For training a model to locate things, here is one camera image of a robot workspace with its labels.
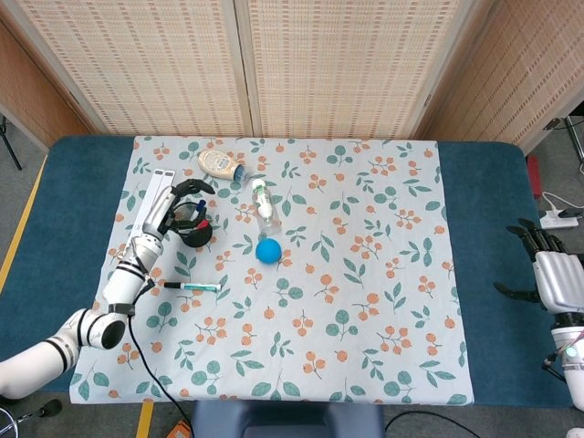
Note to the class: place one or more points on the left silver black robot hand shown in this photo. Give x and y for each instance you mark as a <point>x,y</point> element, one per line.
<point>157,212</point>

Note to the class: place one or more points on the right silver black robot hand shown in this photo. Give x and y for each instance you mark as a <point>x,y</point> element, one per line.
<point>559,278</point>

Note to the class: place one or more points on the blue-capped marker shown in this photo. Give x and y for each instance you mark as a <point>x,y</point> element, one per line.
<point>201,206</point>

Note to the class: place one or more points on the red marker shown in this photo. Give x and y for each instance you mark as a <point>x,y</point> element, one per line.
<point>204,224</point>

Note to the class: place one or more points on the teal whiteboard marker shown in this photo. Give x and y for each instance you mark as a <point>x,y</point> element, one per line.
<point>196,286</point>

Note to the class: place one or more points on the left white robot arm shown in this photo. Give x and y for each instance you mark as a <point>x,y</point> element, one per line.
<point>123,283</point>

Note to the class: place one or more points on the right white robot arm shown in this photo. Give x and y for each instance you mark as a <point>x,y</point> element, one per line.
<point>572,365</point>

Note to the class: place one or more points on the black mesh pen cup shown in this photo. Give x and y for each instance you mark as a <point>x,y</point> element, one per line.
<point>201,237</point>

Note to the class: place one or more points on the white folded stand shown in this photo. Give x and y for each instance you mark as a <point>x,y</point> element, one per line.
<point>157,180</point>

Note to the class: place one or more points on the white power strip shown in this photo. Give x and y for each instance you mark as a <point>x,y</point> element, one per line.
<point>559,222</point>

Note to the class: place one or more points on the beige mayonnaise squeeze bottle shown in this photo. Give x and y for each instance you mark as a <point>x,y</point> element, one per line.
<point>219,162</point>

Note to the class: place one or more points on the teal blue table cover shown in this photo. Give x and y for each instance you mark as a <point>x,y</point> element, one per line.
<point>68,205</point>

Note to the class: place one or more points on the red floor object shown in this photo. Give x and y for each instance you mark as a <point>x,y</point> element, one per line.
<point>533,175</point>

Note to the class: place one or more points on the clear plastic bottle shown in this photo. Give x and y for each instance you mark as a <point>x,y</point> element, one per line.
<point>264,205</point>

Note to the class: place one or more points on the blue ball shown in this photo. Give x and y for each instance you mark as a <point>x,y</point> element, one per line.
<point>268,251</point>

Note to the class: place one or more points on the black metal stand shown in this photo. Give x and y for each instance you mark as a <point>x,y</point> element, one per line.
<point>574,137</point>

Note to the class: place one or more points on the black tripod leg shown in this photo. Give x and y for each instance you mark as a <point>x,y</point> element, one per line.
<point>10,146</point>

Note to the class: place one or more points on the floral patterned tablecloth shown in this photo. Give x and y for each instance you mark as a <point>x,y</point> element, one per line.
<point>365,296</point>

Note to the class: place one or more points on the orange floor object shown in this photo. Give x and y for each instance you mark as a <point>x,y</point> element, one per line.
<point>180,430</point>

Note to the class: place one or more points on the chrome stool base with lever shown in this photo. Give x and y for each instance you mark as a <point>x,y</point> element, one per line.
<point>48,407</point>

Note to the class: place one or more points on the bamboo folding screen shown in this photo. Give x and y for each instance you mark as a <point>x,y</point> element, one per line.
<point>342,68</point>

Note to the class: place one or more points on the dark blue chair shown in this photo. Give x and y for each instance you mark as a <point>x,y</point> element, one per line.
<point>283,420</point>

